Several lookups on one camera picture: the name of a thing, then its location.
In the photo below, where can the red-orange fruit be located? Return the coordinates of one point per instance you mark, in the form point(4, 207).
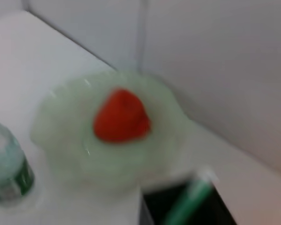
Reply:
point(121, 117)

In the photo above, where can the pale green glass fruit plate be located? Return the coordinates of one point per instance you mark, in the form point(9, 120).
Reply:
point(121, 159)

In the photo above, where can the mint green pen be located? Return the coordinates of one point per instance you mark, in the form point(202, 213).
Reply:
point(189, 201)

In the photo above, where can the clear green-label water bottle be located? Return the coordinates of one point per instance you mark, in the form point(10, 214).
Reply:
point(7, 168)

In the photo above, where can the black mesh pen holder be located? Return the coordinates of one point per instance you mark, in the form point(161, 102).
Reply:
point(201, 206)

